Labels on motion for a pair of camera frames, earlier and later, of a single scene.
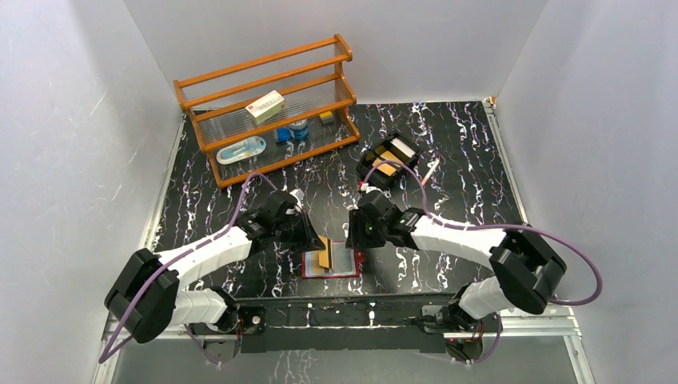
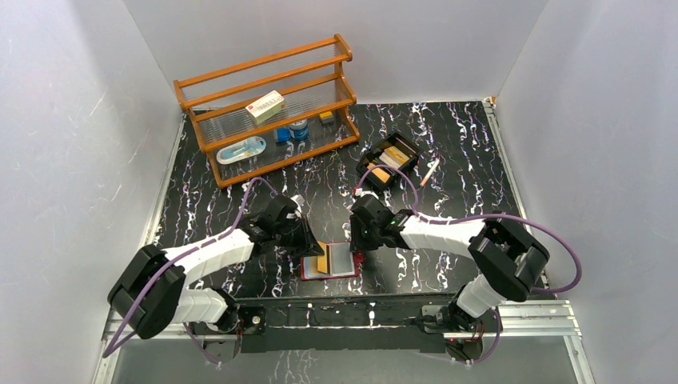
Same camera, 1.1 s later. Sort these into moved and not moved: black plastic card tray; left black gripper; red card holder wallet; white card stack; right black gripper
Moved: white card stack
Not moved: red card holder wallet; right black gripper; left black gripper; black plastic card tray
